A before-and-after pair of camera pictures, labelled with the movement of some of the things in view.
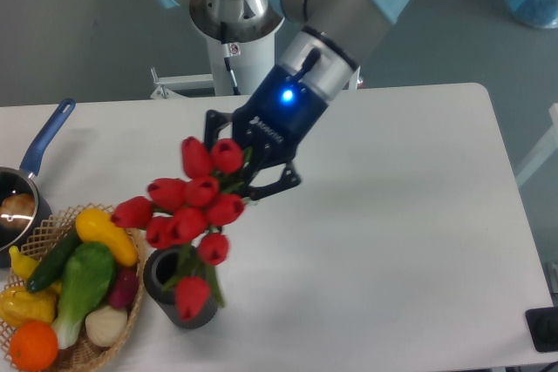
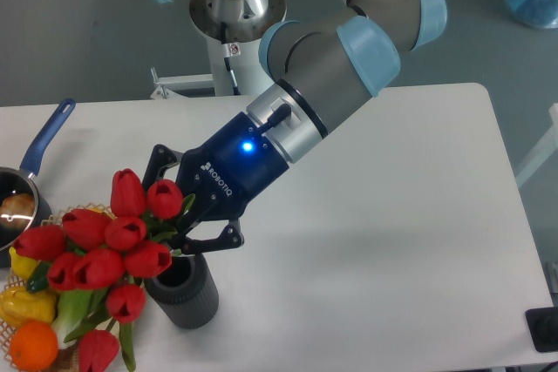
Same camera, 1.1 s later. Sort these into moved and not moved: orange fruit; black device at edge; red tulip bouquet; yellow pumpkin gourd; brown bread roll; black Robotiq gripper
Moved: red tulip bouquet; black Robotiq gripper
Not moved: orange fruit; yellow pumpkin gourd; brown bread roll; black device at edge
